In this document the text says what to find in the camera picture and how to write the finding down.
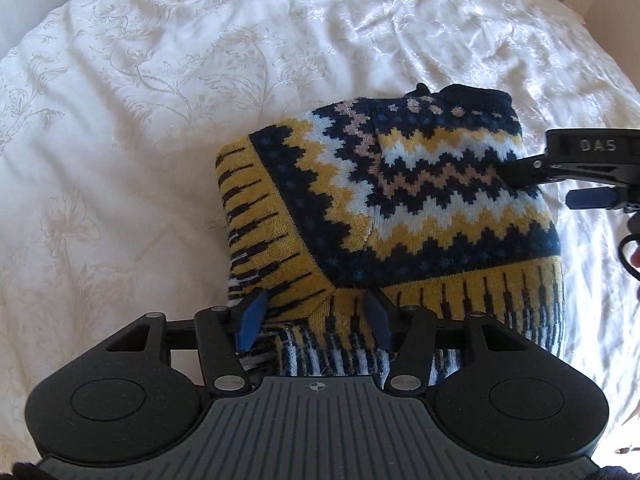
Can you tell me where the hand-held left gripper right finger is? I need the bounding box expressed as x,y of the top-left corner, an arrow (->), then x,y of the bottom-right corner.
363,290 -> 528,395

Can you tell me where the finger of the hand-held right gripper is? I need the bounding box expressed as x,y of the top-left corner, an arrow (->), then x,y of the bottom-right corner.
501,156 -> 640,188
566,186 -> 635,211

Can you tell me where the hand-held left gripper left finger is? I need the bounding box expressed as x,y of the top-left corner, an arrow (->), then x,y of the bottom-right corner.
102,287 -> 269,395

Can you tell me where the navy yellow patterned knit sweater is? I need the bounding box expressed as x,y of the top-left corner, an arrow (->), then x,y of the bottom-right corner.
215,82 -> 567,377

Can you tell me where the white embroidered bedspread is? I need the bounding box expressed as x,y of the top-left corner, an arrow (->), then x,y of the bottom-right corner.
0,0 -> 640,461

